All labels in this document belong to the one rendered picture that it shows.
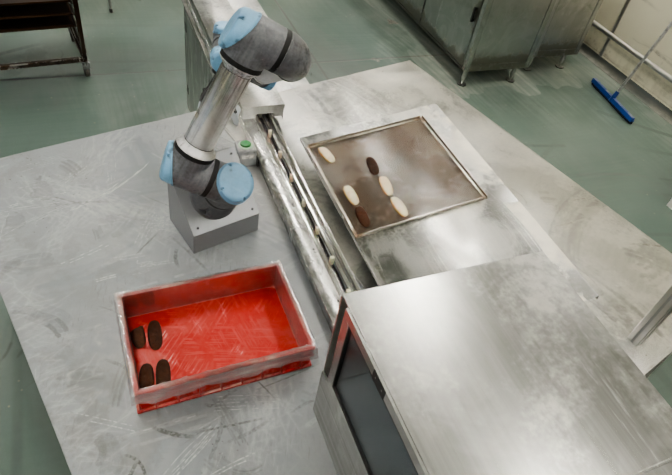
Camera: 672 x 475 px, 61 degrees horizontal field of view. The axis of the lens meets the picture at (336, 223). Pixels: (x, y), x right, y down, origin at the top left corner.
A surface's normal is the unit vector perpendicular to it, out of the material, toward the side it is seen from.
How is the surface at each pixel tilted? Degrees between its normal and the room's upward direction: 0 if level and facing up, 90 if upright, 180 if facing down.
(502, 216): 10
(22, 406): 0
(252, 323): 0
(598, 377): 0
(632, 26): 90
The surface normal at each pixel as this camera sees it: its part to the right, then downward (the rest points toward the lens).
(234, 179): 0.59, -0.10
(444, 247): -0.01, -0.68
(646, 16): -0.92, 0.15
